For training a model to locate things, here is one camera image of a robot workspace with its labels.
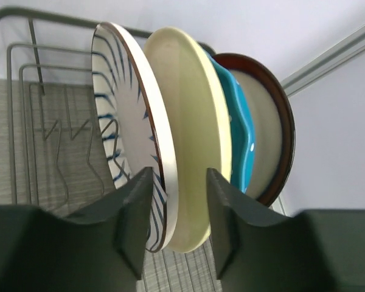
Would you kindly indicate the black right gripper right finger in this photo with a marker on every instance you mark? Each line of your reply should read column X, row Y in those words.
column 257, row 249

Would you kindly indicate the black wire dish rack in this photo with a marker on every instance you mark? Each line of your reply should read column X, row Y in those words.
column 52, row 155

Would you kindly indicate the blue polka dot plate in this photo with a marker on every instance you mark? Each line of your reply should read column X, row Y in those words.
column 242, row 127

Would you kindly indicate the cream plate with twig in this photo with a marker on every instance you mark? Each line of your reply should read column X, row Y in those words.
column 199, row 122

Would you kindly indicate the dark red rimmed plate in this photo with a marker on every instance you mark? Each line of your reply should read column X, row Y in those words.
column 275, row 134

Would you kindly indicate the white blue striped plate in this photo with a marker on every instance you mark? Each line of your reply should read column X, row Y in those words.
column 134, row 124

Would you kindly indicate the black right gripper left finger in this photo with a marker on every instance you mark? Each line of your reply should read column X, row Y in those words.
column 99, row 247

